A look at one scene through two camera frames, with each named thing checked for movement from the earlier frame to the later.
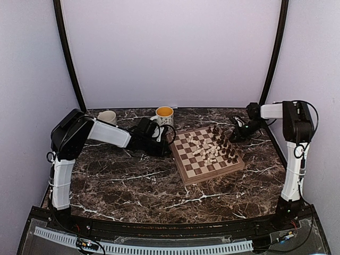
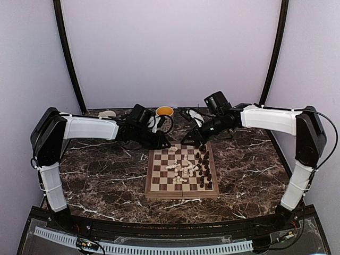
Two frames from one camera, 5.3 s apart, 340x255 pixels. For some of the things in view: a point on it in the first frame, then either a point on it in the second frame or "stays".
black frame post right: x=279 y=44 stays
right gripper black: x=236 y=133 -> x=195 y=136
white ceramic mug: x=108 y=116 stays
